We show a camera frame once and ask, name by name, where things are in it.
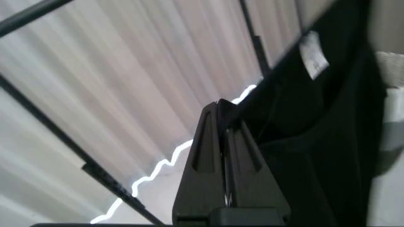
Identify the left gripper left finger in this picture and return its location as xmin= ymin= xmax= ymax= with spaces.
xmin=172 ymin=101 xmax=229 ymax=226

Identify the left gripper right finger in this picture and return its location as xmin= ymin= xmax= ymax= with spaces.
xmin=220 ymin=103 xmax=292 ymax=222

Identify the black garment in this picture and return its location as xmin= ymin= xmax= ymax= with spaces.
xmin=217 ymin=0 xmax=388 ymax=227

